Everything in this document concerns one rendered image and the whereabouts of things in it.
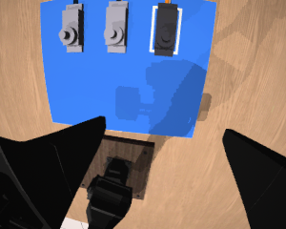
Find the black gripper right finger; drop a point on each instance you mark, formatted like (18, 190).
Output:
(260, 175)

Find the blue flat deck plate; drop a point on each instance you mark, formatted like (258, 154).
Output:
(98, 58)

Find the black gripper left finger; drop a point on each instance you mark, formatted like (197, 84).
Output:
(47, 170)

